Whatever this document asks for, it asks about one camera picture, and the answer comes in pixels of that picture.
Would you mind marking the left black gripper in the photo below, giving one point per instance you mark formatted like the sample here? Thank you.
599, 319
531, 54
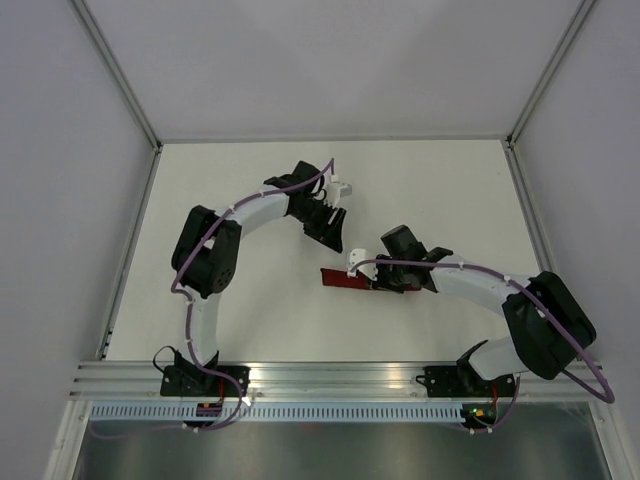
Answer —
329, 236

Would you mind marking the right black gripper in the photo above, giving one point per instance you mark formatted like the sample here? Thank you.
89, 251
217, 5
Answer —
379, 283

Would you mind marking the dark red cloth napkin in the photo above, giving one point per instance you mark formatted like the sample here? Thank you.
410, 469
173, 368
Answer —
341, 279

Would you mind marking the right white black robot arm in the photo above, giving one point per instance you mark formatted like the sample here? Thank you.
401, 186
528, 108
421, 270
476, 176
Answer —
543, 318

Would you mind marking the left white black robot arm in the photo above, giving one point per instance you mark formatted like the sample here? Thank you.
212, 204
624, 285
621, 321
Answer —
206, 253

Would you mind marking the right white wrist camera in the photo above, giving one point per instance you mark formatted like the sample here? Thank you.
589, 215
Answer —
361, 262

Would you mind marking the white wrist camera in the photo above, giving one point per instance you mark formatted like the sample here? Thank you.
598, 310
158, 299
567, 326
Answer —
361, 262
336, 190

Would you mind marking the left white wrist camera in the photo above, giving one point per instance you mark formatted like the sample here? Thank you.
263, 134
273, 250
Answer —
336, 190

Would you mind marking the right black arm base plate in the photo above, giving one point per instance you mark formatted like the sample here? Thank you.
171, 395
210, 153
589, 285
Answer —
449, 381

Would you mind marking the aluminium mounting rail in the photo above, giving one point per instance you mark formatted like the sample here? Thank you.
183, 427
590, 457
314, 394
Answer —
268, 381

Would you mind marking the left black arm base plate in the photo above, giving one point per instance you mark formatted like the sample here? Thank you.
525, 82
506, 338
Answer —
195, 383

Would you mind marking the white slotted cable duct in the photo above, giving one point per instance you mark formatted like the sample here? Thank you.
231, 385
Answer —
305, 412

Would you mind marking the left aluminium frame post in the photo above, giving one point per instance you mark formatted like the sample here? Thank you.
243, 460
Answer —
100, 43

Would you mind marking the aluminium frame post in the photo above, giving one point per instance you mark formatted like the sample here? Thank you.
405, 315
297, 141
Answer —
100, 43
559, 54

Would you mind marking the right aluminium frame post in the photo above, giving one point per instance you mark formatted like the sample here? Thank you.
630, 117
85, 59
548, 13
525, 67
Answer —
559, 54

